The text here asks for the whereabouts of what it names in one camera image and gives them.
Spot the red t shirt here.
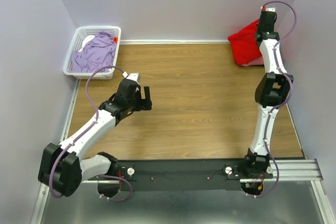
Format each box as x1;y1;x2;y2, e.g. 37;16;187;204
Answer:
228;19;262;67

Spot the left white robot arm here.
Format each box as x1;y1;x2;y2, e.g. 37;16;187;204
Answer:
38;73;152;198

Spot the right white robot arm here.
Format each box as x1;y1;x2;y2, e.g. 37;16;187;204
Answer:
241;17;293;178

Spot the folded pink t shirt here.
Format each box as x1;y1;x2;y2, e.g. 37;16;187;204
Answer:
242;57;264;67

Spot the purple t shirt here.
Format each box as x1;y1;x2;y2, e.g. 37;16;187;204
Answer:
71;31;117;73

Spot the white garment in basket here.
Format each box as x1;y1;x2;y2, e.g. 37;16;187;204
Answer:
78;35;95;52

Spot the white plastic laundry basket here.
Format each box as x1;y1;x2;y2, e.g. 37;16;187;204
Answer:
63;25;121;80

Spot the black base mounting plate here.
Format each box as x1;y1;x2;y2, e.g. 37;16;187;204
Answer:
97;158;273;199

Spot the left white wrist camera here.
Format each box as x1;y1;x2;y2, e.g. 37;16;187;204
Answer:
122;71;141;83

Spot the aluminium frame rail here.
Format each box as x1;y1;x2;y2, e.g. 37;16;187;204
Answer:
30;79;336;224

